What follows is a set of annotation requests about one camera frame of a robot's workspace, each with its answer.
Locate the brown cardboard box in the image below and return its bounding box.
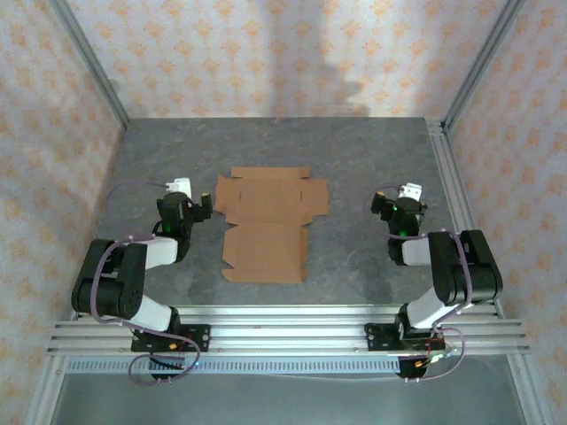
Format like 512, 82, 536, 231
214, 166, 330, 284

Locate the small green circuit board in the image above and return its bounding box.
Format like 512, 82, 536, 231
424, 347, 460, 367

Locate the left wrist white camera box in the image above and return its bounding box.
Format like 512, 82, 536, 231
164, 176, 193, 198

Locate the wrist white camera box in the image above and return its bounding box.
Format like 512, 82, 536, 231
397, 182, 423, 201
164, 176, 193, 198

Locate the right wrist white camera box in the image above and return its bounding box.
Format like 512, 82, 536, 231
397, 182, 423, 201

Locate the aluminium side rail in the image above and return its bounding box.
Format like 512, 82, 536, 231
426, 118, 507, 321

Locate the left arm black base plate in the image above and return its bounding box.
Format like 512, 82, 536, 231
130, 323, 212, 354

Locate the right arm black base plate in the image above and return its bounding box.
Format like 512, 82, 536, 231
363, 322, 446, 354

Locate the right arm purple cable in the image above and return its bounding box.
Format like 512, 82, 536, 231
362, 183, 471, 383

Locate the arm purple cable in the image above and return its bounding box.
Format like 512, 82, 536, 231
89, 178, 199, 387
362, 183, 471, 383

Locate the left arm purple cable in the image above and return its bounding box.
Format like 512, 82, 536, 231
89, 178, 199, 387

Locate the aluminium mounting rail frame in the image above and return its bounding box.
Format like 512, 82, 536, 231
46, 304, 532, 357

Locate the right aluminium corner post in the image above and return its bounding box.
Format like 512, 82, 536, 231
440, 0, 534, 131

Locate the aluminium corner post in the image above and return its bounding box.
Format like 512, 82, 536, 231
47, 0, 131, 133
440, 0, 534, 131

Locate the left aluminium corner post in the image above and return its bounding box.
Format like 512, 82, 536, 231
47, 0, 131, 133

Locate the slotted grey cable tray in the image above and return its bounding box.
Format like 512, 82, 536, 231
65, 357, 402, 375

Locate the aluminium frame leg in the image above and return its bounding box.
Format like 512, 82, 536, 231
25, 353, 68, 425
504, 353, 562, 425

